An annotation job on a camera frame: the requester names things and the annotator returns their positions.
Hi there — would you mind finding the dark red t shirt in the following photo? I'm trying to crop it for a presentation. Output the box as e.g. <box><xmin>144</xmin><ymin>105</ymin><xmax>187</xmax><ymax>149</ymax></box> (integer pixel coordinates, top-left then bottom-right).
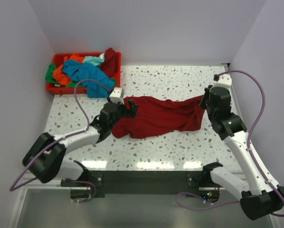
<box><xmin>112</xmin><ymin>96</ymin><xmax>205</xmax><ymax>139</ymax></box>

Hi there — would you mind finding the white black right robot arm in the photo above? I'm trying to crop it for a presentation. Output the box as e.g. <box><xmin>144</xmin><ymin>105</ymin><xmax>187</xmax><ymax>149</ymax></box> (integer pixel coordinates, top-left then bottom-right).
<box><xmin>200</xmin><ymin>85</ymin><xmax>284</xmax><ymax>220</ymax></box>

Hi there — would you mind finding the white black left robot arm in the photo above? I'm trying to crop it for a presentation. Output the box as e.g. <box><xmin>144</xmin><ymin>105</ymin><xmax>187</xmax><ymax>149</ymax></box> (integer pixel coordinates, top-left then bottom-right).
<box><xmin>22</xmin><ymin>99</ymin><xmax>138</xmax><ymax>186</ymax></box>

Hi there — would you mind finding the blue t shirt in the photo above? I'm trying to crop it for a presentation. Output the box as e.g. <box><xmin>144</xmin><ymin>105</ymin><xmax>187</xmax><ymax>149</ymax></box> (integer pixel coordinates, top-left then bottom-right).
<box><xmin>62</xmin><ymin>59</ymin><xmax>116</xmax><ymax>98</ymax></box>

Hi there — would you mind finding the light teal t shirt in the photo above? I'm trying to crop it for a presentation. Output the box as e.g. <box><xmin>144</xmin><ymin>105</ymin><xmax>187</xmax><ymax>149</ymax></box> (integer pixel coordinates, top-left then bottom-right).
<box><xmin>83</xmin><ymin>53</ymin><xmax>105</xmax><ymax>67</ymax></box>

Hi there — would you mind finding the orange t shirt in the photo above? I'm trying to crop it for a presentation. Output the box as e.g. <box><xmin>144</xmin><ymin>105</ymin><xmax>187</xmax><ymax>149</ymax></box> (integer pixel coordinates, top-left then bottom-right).
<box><xmin>53</xmin><ymin>53</ymin><xmax>85</xmax><ymax>86</ymax></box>

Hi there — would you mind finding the green t shirt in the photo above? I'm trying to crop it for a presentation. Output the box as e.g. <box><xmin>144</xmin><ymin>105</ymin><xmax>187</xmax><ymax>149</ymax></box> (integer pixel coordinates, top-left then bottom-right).
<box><xmin>45</xmin><ymin>63</ymin><xmax>77</xmax><ymax>88</ymax></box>

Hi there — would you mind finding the red plastic bin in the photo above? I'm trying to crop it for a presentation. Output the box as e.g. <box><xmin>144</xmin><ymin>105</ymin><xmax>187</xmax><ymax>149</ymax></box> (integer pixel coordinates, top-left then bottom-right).
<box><xmin>45</xmin><ymin>48</ymin><xmax>121</xmax><ymax>95</ymax></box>

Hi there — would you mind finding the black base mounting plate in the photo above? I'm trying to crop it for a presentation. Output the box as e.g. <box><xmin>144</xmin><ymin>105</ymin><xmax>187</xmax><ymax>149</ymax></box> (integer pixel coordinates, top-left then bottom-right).
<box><xmin>61</xmin><ymin>171</ymin><xmax>221</xmax><ymax>200</ymax></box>

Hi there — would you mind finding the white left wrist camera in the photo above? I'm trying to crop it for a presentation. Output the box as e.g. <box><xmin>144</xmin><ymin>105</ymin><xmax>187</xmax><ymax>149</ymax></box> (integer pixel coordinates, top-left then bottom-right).
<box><xmin>109</xmin><ymin>87</ymin><xmax>124</xmax><ymax>104</ymax></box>

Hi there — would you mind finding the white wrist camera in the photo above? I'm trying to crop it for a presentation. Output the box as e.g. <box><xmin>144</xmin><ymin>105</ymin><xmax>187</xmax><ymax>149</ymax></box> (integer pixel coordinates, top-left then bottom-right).
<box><xmin>213</xmin><ymin>74</ymin><xmax>232</xmax><ymax>90</ymax></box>
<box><xmin>109</xmin><ymin>87</ymin><xmax>124</xmax><ymax>104</ymax></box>

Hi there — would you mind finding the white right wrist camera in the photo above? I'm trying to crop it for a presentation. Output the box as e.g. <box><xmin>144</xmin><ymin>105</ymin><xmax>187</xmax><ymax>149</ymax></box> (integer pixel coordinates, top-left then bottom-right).
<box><xmin>213</xmin><ymin>74</ymin><xmax>232</xmax><ymax>90</ymax></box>

